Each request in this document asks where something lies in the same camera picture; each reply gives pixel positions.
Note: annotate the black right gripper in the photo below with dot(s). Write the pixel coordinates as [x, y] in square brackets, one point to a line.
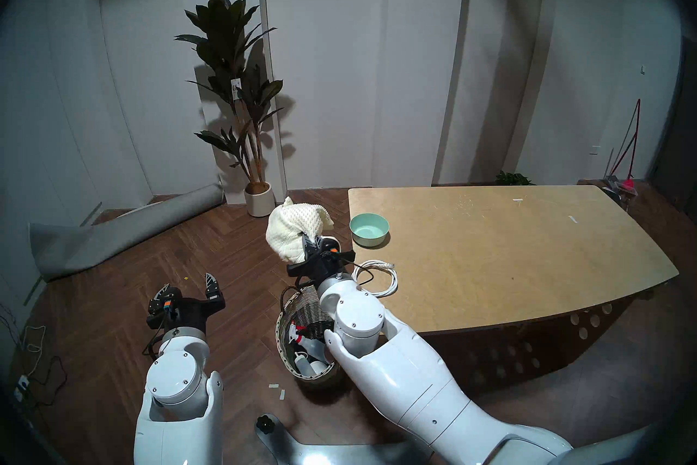
[321, 266]

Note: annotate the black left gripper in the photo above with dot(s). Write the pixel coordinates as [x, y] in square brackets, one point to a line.
[185, 314]

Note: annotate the cream knitted cloth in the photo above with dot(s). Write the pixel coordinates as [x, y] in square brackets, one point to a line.
[294, 227]

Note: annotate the mint green bowl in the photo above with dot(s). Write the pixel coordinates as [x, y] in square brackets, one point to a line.
[369, 229]

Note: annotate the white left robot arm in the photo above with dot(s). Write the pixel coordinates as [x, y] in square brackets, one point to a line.
[177, 382]

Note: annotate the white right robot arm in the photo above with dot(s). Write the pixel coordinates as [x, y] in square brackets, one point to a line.
[403, 371]

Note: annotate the woven wicker basket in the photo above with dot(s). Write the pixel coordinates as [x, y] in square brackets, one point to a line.
[305, 311]

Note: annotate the white plant pot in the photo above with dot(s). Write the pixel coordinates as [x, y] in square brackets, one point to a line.
[260, 202]

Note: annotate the rolled grey carpet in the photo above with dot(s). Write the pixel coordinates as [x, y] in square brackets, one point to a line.
[114, 238]

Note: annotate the white spray bottle red trigger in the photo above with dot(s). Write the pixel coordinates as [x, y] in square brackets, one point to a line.
[313, 345]

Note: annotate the small white bottle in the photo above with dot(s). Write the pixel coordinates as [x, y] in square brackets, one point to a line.
[304, 365]

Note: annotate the black base knob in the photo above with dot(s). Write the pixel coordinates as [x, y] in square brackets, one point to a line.
[265, 423]

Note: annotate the white plant tag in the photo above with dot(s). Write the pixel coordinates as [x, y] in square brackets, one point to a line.
[236, 89]

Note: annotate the white power strip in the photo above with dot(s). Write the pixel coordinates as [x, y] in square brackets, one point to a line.
[21, 387]

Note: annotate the light wooden table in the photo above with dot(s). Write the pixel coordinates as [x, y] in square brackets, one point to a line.
[517, 262]

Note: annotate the small green plant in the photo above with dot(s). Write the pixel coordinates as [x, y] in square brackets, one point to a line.
[513, 179]

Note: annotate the tall dark green plant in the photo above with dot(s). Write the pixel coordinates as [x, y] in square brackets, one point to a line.
[223, 28]

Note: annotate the pink dustpan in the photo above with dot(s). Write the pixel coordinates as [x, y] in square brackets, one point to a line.
[629, 185]

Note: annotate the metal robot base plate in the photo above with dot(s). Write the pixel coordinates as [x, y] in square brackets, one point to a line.
[337, 454]

